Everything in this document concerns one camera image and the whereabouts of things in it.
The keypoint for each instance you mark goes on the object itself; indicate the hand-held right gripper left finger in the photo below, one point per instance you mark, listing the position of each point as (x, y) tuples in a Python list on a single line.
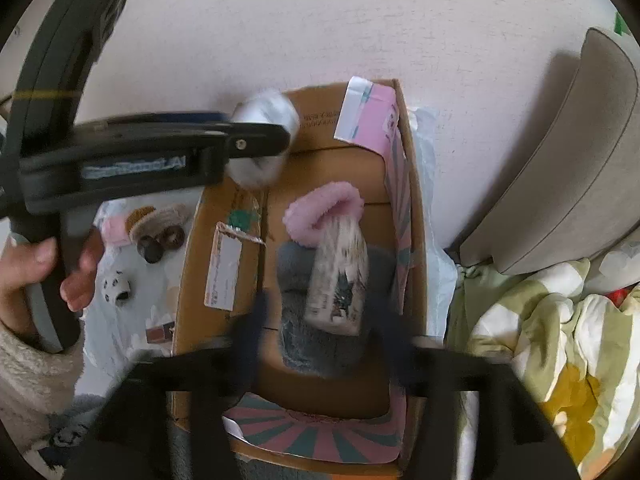
[(250, 322)]

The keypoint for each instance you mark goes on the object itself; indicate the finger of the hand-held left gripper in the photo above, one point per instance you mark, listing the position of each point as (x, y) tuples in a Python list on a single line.
[(260, 141)]

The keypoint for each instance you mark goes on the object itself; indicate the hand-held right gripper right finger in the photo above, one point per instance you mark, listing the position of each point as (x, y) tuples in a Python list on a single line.
[(395, 347)]

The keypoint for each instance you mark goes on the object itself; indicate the white fluffy ball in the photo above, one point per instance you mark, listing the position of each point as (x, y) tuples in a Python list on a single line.
[(267, 110)]

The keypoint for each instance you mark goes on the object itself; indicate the brown and white plush toy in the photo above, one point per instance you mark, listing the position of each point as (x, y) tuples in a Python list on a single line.
[(155, 217)]

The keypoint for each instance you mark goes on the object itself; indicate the cardboard box with pink print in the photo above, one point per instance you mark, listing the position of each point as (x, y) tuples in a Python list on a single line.
[(350, 170)]

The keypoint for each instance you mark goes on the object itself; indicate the person's left forearm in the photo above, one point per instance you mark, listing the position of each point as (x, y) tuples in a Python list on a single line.
[(35, 390)]

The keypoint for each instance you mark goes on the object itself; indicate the person's left hand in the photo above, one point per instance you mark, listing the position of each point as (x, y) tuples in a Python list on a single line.
[(27, 265)]

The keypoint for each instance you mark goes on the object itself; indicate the grey plush toy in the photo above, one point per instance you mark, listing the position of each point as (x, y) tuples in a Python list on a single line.
[(300, 345)]

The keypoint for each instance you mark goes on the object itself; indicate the pink soft pad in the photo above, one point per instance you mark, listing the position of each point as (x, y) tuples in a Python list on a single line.
[(116, 230)]

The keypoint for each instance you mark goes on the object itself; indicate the pink fluffy slipper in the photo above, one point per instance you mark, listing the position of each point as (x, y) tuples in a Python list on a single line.
[(325, 200)]

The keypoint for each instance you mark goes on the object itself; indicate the small red card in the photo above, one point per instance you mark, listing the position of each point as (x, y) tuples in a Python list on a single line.
[(160, 333)]

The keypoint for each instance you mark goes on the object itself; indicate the pale blue floral blanket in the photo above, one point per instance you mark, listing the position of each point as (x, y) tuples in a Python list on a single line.
[(150, 290)]

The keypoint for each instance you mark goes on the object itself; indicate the small white spotted ball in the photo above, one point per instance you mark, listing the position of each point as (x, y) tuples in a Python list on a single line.
[(115, 287)]

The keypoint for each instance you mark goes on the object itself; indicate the white plastic bag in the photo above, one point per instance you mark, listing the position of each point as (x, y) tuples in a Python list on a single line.
[(436, 220)]

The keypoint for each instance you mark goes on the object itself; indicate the green yellow white quilt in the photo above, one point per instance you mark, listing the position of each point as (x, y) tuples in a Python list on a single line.
[(545, 330)]

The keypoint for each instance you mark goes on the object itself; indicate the grey fuzzy cloth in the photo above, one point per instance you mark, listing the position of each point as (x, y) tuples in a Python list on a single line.
[(80, 410)]

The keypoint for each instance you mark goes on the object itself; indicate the beige cushion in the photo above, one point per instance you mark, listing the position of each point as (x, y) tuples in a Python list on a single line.
[(565, 160)]

